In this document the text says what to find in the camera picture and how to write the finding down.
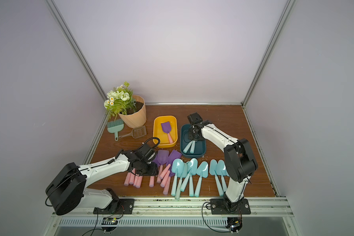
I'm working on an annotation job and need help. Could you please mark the teal round shovel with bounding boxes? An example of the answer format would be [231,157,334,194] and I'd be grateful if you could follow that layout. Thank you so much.
[183,141,193,153]

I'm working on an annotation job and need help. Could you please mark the purple pointed shovel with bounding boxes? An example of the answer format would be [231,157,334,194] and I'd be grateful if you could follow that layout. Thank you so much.
[149,176,154,187]

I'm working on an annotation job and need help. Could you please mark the purple square shovel pink handle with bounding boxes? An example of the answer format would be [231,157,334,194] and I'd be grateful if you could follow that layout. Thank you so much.
[161,122,174,144]

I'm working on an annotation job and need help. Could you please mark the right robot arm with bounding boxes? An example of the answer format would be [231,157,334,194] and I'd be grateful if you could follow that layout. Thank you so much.
[187,113,258,213]

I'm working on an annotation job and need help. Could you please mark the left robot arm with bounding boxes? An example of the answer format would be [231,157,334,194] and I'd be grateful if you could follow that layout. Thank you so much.
[45,143,158,215]

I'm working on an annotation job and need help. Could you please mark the dark teal storage box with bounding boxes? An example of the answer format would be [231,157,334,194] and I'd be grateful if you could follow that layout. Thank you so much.
[180,124,207,158]

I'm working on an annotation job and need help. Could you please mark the yellow storage box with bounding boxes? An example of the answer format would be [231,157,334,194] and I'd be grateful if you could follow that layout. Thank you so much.
[153,116,178,148]

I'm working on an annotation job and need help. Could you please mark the purple shovel far left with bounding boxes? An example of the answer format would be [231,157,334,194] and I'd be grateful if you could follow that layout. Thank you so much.
[124,173,132,186]

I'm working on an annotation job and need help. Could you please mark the green small brush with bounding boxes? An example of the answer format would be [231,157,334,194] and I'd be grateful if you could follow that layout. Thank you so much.
[107,119,124,141]

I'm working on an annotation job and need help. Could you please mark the beige flower pot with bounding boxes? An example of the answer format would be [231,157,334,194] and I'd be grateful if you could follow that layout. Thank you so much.
[119,95,147,128]

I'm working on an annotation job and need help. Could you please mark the artificial flower plant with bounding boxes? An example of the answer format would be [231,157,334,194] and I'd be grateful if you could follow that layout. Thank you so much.
[104,81,138,119]

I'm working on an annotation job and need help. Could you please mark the left circuit board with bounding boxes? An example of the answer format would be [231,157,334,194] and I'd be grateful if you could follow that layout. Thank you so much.
[101,217,119,234]

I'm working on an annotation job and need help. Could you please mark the circuit board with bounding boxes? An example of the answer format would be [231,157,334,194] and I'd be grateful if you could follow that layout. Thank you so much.
[101,217,119,234]
[226,217,243,234]

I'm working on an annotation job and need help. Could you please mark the right circuit board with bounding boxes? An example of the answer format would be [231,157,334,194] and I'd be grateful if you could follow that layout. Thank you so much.
[226,217,243,234]

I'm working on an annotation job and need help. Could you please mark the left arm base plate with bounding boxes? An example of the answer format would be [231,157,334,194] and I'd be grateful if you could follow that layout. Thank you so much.
[93,199,135,215]

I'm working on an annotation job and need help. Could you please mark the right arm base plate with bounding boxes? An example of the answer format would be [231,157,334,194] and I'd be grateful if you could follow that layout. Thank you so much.
[210,198,251,215]

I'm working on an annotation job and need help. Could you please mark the aluminium front rail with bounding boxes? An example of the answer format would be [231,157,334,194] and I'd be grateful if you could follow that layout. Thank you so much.
[66,197,294,217]

